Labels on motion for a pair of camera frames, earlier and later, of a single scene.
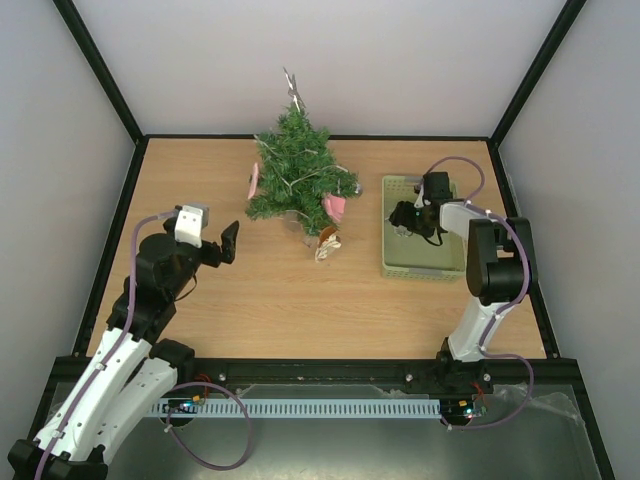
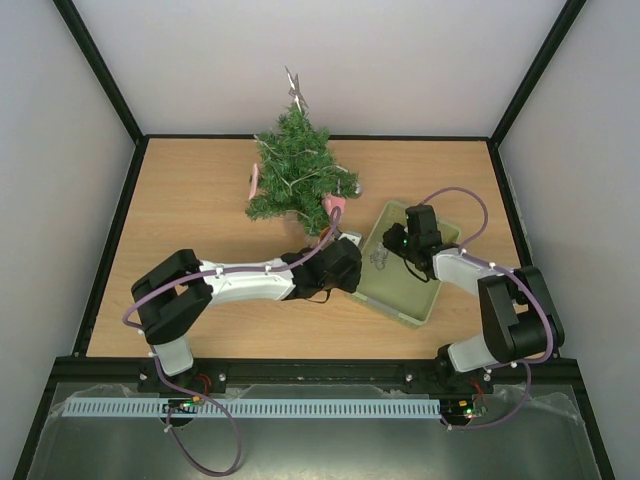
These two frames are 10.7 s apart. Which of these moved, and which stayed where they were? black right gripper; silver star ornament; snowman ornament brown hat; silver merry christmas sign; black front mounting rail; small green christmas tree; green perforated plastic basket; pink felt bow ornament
Moved: green perforated plastic basket; silver merry christmas sign; black right gripper
Stayed: snowman ornament brown hat; black front mounting rail; small green christmas tree; silver star ornament; pink felt bow ornament
